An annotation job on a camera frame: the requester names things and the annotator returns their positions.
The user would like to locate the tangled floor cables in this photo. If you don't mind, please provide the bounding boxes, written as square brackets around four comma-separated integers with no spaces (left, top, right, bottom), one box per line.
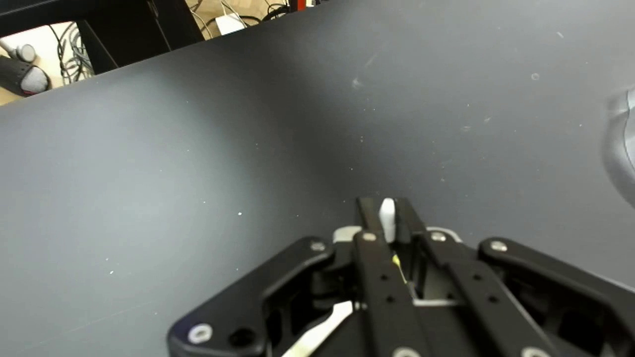
[50,21,94,85]

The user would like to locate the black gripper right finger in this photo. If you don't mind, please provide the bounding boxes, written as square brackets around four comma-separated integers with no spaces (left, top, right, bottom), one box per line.
[395,196,635,357]

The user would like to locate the black and white pen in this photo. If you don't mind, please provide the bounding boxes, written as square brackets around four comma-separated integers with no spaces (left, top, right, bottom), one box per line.
[280,196,407,357]

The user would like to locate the white power adapter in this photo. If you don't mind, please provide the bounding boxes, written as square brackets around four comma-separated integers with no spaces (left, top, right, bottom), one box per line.
[215,11,248,35]

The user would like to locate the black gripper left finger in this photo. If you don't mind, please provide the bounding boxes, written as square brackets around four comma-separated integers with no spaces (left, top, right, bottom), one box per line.
[167,196,425,357]

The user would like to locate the black leg grey foot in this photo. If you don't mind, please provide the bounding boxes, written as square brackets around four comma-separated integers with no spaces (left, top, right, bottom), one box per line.
[0,55,54,97]
[12,41,40,65]

